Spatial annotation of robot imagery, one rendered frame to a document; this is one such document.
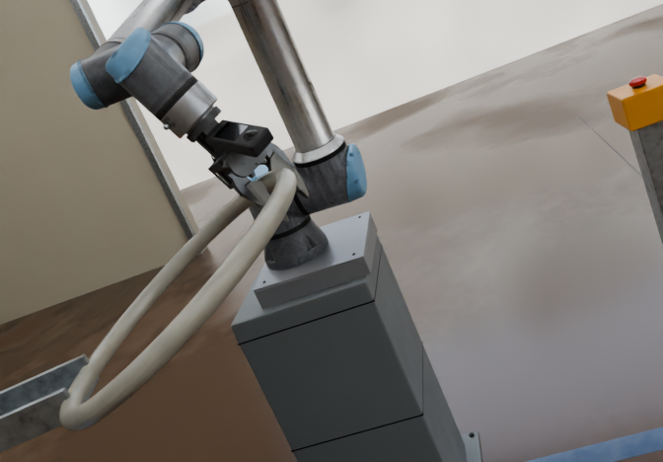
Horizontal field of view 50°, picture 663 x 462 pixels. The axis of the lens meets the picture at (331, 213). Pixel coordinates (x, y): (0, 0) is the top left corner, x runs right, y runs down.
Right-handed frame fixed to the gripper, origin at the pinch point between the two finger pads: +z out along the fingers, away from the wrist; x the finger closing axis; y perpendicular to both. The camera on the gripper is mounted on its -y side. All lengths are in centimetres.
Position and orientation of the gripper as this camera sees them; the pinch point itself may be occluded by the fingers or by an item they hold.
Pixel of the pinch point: (294, 202)
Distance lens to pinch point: 116.9
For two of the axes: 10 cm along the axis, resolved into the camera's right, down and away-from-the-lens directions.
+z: 7.1, 6.7, 2.3
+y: -4.1, 1.3, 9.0
